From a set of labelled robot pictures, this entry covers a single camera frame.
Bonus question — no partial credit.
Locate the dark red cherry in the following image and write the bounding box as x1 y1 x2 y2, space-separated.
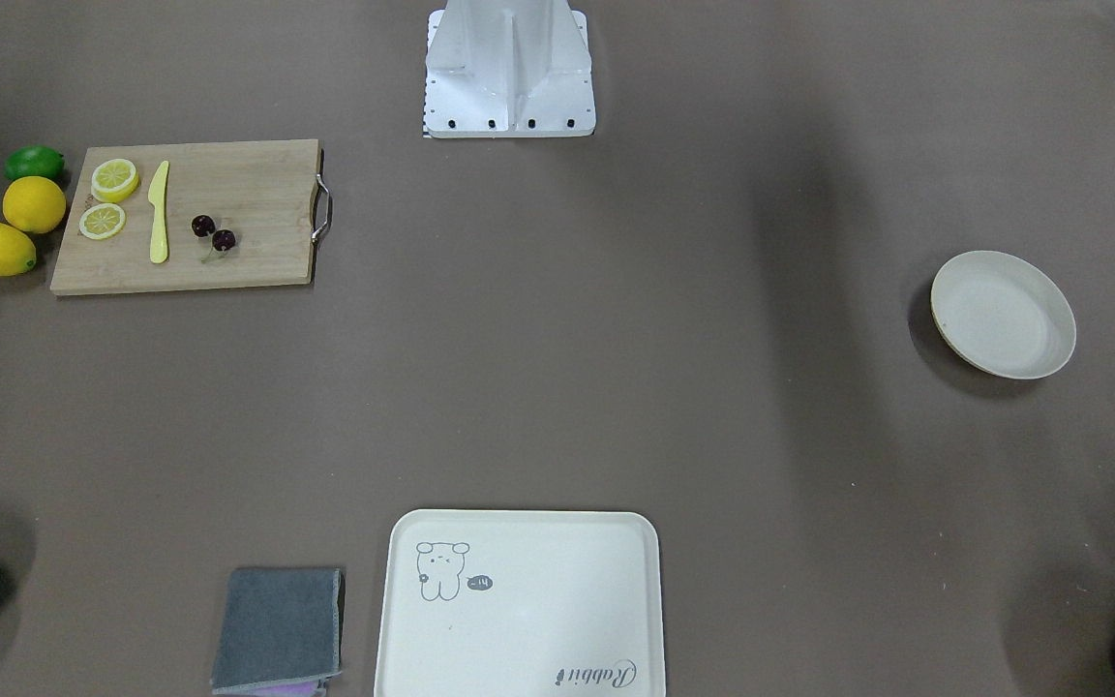
211 229 236 255
191 215 217 238

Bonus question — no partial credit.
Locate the beige round plate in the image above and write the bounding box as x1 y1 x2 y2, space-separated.
929 250 1078 380

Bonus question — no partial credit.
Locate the white rabbit tray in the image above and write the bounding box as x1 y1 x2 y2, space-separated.
375 510 667 696

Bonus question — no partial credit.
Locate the bamboo cutting board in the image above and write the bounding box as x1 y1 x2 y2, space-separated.
50 138 332 296

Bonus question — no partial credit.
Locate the grey folded cloth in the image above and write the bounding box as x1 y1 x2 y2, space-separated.
211 567 345 696

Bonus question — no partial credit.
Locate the yellow plastic knife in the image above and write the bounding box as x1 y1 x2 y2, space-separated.
147 159 171 264

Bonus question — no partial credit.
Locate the thin lemon slice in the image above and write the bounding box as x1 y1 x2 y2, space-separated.
76 202 127 241

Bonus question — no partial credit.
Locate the thick lemon slice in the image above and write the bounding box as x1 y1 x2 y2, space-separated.
90 158 140 203

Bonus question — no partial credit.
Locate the round yellow lemon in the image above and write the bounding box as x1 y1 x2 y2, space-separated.
3 176 68 235

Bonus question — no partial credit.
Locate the green lime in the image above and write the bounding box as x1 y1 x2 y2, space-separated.
4 145 66 181

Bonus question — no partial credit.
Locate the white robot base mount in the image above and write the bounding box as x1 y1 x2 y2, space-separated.
421 1 597 138

